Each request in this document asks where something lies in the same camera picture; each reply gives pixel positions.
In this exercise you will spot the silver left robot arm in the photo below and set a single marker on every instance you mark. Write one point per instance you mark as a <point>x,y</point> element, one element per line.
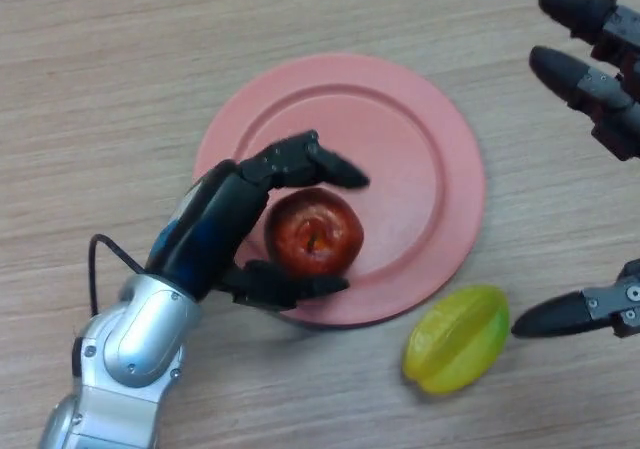
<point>120,359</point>

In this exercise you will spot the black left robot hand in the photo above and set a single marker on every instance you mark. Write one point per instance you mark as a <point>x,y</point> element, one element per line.
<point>210,239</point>

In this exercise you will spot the yellow-green starfruit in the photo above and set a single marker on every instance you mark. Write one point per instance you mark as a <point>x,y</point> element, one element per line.
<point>456,345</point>

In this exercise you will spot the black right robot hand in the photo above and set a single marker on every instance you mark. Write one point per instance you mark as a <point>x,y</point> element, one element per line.
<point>595,69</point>

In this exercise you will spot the red apple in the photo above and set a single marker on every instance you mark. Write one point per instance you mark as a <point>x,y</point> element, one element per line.
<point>314,232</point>

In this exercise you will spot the pink round plate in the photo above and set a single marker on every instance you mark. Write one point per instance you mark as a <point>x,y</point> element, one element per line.
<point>380,179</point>

